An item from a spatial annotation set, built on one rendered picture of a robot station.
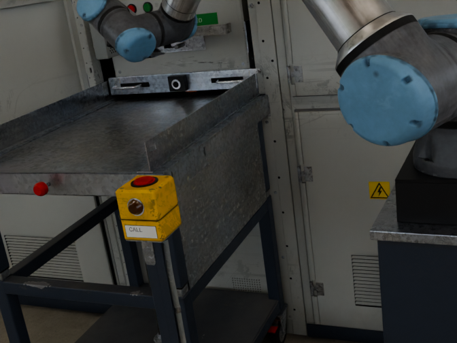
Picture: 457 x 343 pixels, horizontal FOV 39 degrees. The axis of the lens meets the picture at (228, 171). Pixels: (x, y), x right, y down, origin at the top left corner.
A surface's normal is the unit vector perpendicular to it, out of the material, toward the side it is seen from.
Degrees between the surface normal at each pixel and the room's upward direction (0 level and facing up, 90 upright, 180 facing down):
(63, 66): 90
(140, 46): 125
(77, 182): 90
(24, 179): 90
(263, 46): 90
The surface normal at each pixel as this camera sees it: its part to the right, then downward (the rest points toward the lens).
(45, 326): -0.14, -0.94
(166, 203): 0.92, 0.00
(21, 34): 0.63, 0.17
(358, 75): -0.67, 0.41
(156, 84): -0.38, 0.35
